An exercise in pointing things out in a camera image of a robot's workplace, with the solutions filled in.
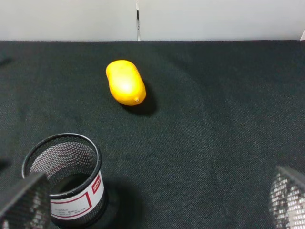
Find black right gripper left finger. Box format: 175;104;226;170
0;172;51;229

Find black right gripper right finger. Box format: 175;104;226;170
269;166;305;229

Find black mesh pen holder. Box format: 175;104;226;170
21;133;107;229

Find black tablecloth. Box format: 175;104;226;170
0;41;305;229

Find yellow mango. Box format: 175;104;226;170
106;60;146;106

